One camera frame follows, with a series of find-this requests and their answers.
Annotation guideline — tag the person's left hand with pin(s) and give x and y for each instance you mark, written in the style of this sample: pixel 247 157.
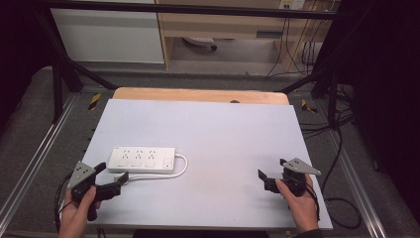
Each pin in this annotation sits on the person's left hand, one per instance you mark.
pixel 76 216

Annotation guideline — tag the yellow black tape mark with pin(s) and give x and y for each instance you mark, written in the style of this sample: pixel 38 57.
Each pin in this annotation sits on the yellow black tape mark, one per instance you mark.
pixel 94 101

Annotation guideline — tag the dark curtain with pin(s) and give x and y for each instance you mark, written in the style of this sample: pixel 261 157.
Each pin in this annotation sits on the dark curtain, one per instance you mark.
pixel 20 49
pixel 386 82

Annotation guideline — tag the white wall socket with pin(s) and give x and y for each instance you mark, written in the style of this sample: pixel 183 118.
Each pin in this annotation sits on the white wall socket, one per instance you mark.
pixel 292 4

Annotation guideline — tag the white chair base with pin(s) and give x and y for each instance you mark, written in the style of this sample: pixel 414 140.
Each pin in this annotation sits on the white chair base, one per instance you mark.
pixel 200 41

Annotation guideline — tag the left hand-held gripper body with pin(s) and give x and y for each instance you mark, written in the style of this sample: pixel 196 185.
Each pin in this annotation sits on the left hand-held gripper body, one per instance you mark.
pixel 81 172

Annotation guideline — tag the aluminium floor rail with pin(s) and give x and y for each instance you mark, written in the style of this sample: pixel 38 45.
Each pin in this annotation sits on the aluminium floor rail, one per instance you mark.
pixel 358 185
pixel 36 155

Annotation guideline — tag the person's right hand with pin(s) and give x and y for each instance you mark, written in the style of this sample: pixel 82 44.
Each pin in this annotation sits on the person's right hand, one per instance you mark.
pixel 301 208

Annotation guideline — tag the white power strip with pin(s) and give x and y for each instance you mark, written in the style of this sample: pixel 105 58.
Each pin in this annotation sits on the white power strip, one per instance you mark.
pixel 142 159

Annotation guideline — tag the white cabinet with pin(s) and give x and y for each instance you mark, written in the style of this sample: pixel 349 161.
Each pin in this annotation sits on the white cabinet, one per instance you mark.
pixel 105 36

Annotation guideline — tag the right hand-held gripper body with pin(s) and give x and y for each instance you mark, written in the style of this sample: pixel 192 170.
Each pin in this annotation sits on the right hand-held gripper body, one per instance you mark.
pixel 296 175

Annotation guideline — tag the black horizontal frame bar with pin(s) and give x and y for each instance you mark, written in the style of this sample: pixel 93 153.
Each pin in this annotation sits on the black horizontal frame bar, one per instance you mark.
pixel 198 9

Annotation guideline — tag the black metal stand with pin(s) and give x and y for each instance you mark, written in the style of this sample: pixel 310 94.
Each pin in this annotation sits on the black metal stand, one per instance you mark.
pixel 57 89
pixel 333 99

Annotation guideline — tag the grey plug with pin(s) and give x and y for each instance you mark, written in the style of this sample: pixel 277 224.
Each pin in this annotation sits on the grey plug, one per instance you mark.
pixel 119 178

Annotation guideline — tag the wooden board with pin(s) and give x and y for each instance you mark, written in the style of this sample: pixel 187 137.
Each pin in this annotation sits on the wooden board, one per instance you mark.
pixel 198 95

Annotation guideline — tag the wooden desk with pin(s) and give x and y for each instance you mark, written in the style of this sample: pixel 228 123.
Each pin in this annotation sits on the wooden desk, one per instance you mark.
pixel 228 26

